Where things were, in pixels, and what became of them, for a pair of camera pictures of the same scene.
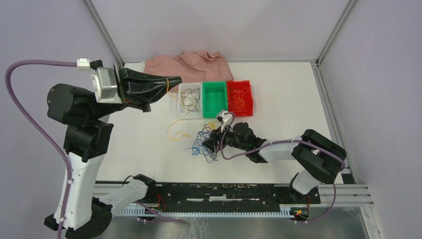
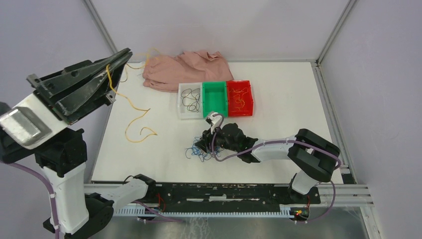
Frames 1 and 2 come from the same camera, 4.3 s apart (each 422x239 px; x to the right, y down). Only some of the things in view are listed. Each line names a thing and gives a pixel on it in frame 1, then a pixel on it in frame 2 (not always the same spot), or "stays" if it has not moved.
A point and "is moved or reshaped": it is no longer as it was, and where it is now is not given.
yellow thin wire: [178, 120] → [137, 68]
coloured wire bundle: [198, 148] is moved or reshaped
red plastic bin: [240, 97] stays
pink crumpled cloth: [191, 66] stays
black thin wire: [190, 98] stays
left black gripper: [133, 86] → [52, 84]
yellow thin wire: [239, 96] stays
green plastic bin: [214, 98] stays
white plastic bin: [190, 100] stays
